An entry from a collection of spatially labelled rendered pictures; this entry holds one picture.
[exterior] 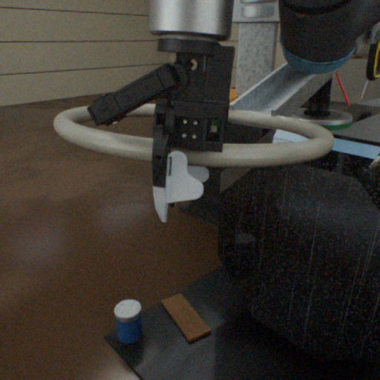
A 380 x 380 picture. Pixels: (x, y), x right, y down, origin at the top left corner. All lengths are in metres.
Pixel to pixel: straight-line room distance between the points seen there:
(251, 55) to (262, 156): 1.66
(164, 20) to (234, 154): 0.17
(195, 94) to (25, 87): 6.69
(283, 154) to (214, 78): 0.14
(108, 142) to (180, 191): 0.11
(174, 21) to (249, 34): 1.71
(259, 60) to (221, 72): 1.68
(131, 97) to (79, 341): 1.25
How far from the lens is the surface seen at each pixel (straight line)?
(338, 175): 1.04
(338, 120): 1.17
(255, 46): 2.08
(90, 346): 1.52
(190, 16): 0.38
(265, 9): 2.03
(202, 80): 0.41
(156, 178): 0.41
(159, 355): 1.43
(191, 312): 1.55
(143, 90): 0.41
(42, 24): 7.23
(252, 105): 0.95
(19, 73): 7.06
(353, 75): 4.38
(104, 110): 0.43
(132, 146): 0.44
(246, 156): 0.44
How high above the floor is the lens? 1.09
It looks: 24 degrees down
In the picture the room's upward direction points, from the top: straight up
